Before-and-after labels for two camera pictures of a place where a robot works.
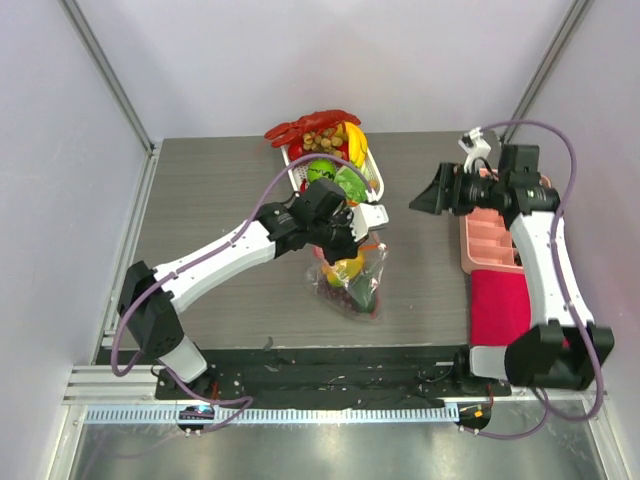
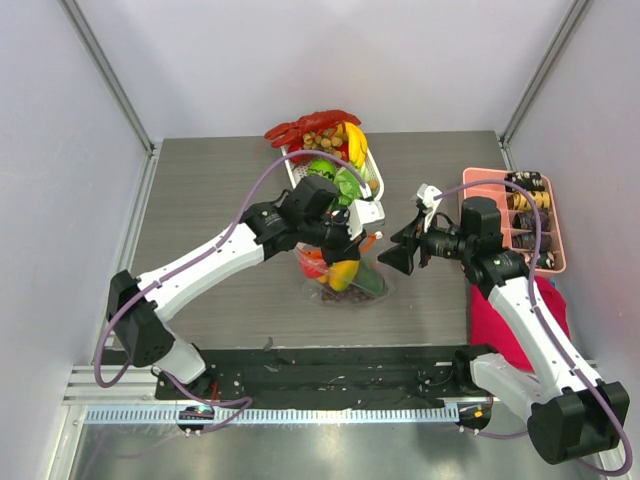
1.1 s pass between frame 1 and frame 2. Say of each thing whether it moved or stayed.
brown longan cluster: stayed
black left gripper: stayed
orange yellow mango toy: moved
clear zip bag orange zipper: moved
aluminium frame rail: stayed
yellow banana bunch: stayed
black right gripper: moved
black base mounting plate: stayed
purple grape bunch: moved
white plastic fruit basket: stayed
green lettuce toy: stayed
